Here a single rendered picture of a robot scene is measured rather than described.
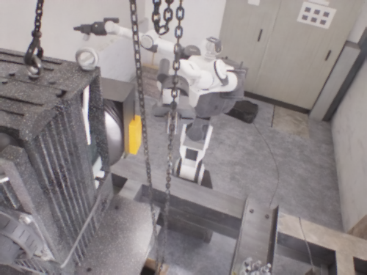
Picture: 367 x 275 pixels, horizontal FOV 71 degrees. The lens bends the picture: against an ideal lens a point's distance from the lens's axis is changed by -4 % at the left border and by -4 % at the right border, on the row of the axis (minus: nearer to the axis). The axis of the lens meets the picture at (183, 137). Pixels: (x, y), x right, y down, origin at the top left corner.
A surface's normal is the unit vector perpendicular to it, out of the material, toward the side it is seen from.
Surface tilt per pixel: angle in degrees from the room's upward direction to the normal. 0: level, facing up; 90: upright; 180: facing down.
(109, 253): 0
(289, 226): 0
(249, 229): 0
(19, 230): 53
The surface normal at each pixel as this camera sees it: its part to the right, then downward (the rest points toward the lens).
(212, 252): 0.11, -0.73
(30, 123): -0.04, -0.17
